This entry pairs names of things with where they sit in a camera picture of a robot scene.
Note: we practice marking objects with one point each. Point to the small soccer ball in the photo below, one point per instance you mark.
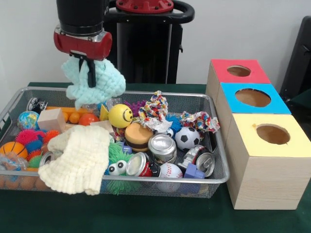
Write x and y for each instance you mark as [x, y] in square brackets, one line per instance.
[187, 138]

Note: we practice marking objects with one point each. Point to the red crushed can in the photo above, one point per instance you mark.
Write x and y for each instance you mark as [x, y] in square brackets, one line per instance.
[141, 165]

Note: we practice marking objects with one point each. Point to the dark green table cloth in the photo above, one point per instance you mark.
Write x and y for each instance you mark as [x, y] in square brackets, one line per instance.
[146, 213]

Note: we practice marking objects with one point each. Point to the silver crushed can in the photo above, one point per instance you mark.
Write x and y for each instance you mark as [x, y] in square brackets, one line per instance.
[204, 162]

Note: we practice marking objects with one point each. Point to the yellow smiley ball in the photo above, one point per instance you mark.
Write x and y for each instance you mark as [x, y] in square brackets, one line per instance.
[120, 115]

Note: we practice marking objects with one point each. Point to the wooden box with three holes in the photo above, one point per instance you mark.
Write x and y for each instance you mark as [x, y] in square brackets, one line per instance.
[262, 170]

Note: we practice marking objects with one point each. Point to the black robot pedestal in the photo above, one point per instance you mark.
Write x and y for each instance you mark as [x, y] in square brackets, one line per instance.
[146, 48]

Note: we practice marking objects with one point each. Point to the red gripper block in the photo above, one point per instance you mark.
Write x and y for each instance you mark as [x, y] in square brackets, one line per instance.
[82, 46]

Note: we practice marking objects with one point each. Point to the shallow clear mesh bin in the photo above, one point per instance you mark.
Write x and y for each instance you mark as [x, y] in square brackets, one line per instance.
[216, 160]

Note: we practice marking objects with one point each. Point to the toy burger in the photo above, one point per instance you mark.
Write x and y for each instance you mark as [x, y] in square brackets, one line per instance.
[138, 136]

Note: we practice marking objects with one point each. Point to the mint green knitted cloth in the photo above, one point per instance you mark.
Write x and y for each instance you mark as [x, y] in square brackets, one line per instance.
[109, 80]

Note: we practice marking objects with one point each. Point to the open silver can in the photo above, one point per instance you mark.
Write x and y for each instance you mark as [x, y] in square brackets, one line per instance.
[162, 148]

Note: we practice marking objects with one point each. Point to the white toy baseball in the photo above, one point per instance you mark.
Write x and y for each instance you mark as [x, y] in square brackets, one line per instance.
[171, 171]

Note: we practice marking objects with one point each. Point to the cream knitted cloth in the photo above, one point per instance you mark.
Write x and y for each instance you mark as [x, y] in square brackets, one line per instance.
[77, 158]

